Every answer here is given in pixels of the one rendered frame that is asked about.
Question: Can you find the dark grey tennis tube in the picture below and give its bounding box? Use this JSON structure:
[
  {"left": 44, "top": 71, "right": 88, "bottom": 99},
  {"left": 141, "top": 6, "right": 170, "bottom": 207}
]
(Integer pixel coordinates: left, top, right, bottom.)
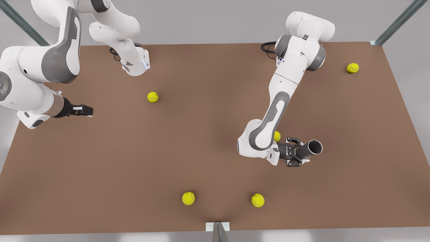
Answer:
[{"left": 295, "top": 139, "right": 323, "bottom": 160}]

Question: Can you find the black cable loop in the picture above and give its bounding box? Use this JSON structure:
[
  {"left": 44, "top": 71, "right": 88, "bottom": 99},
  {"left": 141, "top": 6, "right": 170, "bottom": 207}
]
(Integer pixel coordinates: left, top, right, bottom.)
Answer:
[
  {"left": 261, "top": 41, "right": 278, "bottom": 59},
  {"left": 109, "top": 42, "right": 142, "bottom": 62}
]

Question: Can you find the silver frame post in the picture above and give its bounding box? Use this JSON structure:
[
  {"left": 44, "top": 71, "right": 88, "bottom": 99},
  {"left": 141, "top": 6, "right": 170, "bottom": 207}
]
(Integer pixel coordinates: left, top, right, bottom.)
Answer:
[
  {"left": 369, "top": 0, "right": 428, "bottom": 46},
  {"left": 0, "top": 0, "right": 50, "bottom": 47},
  {"left": 206, "top": 221, "right": 231, "bottom": 242}
]

